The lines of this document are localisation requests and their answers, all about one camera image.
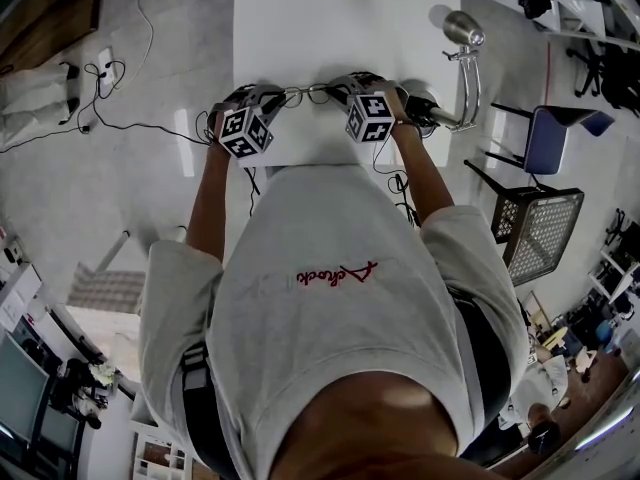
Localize white shelf unit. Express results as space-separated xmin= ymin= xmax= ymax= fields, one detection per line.
xmin=130 ymin=416 xmax=194 ymax=480

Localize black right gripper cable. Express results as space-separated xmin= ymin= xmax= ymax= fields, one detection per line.
xmin=372 ymin=135 xmax=422 ymax=230

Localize black office chair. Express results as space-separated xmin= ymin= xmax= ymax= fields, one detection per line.
xmin=568 ymin=41 xmax=640 ymax=115

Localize white floor cable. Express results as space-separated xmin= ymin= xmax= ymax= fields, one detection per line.
xmin=112 ymin=0 xmax=157 ymax=94

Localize white power strip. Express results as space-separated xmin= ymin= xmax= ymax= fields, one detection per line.
xmin=96 ymin=46 xmax=120 ymax=88

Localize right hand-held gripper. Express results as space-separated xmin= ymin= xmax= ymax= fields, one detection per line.
xmin=324 ymin=71 xmax=401 ymax=145

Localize person's right forearm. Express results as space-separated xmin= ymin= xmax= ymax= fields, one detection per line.
xmin=391 ymin=120 xmax=457 ymax=230

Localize black floor cable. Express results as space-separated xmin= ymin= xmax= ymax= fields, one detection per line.
xmin=0 ymin=59 xmax=214 ymax=155

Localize blue chair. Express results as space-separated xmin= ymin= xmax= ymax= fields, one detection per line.
xmin=483 ymin=101 xmax=615 ymax=177

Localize person's left forearm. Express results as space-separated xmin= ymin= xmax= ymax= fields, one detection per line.
xmin=184 ymin=135 xmax=237 ymax=270

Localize white desk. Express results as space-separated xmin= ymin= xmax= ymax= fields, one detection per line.
xmin=509 ymin=0 xmax=640 ymax=52

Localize thin metal-framed glasses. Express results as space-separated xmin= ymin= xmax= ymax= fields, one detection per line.
xmin=281 ymin=83 xmax=333 ymax=108

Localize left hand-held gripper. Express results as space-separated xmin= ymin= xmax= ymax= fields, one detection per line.
xmin=218 ymin=84 xmax=290 ymax=163

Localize computer monitor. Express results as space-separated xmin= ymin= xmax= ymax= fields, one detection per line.
xmin=0 ymin=331 xmax=52 ymax=445

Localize grey T-shirt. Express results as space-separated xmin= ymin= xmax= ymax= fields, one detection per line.
xmin=136 ymin=162 xmax=532 ymax=469

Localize brown wooden board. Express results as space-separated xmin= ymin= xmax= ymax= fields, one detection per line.
xmin=0 ymin=0 xmax=105 ymax=72

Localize person's right hand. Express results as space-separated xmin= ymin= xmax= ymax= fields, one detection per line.
xmin=383 ymin=81 xmax=410 ymax=125

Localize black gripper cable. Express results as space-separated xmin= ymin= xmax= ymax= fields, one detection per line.
xmin=372 ymin=135 xmax=422 ymax=230
xmin=195 ymin=109 xmax=262 ymax=198

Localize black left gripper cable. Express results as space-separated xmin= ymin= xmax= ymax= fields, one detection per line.
xmin=195 ymin=109 xmax=262 ymax=198

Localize black mesh chair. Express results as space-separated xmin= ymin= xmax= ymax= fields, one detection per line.
xmin=463 ymin=159 xmax=586 ymax=288

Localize black body harness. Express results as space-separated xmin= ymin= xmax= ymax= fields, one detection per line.
xmin=179 ymin=291 xmax=512 ymax=480

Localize silver desk lamp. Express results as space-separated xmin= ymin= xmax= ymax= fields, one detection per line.
xmin=399 ymin=9 xmax=488 ymax=134

